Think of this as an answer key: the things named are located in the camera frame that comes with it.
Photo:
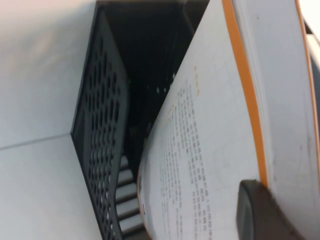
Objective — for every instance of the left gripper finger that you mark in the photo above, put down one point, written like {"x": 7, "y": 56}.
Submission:
{"x": 260, "y": 215}

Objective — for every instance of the white orange ROS2 book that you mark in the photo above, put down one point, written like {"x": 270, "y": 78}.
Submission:
{"x": 212, "y": 112}

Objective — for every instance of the black plastic book stand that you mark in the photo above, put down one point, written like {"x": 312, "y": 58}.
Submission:
{"x": 105, "y": 100}

